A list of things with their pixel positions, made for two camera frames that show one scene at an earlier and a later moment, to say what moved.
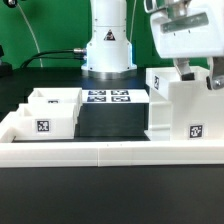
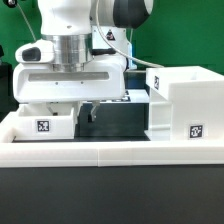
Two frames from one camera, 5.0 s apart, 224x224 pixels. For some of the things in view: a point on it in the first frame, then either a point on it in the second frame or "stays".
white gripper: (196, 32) to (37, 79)
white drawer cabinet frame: (183, 110) stays
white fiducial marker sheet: (115, 96) stays
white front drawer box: (46, 121) stays
